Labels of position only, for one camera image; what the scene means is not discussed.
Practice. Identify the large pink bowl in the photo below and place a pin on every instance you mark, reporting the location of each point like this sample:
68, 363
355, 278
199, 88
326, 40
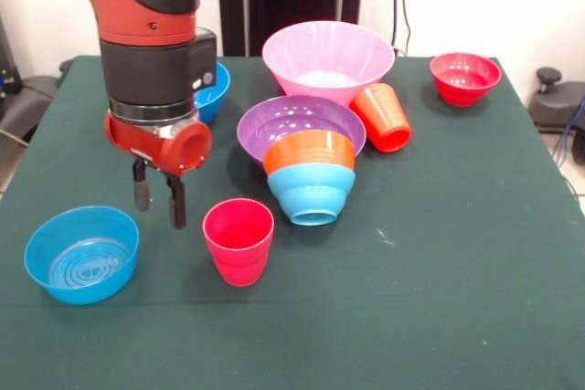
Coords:
329, 56

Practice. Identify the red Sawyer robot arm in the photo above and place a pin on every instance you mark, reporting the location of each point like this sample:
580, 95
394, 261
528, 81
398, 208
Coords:
137, 20

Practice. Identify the ribbed pink-red cup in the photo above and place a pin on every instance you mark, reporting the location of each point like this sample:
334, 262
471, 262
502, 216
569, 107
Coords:
240, 253

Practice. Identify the flat-bottomed blue bowl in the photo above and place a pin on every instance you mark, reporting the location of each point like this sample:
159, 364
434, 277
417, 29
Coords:
82, 291

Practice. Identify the ribbed cyan bowl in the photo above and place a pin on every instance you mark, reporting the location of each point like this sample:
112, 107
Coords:
311, 193

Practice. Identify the dark green table cloth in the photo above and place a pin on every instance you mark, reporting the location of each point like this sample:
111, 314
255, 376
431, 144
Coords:
292, 340

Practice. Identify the orange bowl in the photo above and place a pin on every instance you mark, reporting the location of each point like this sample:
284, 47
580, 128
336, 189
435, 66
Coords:
311, 152

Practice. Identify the small crimson bowl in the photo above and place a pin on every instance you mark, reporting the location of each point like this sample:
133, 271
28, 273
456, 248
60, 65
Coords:
464, 93

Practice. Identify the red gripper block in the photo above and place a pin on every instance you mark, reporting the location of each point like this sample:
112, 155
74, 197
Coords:
155, 145

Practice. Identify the wide purple bowl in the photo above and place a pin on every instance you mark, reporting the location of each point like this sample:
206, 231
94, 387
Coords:
274, 116

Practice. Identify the red cup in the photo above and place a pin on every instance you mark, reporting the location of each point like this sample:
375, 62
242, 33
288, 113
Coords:
388, 127

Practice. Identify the deep blue bowl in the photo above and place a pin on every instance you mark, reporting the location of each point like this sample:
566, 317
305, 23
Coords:
212, 93

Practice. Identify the grey black equipment base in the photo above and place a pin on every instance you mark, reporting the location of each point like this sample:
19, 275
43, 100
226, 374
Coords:
555, 102
27, 102

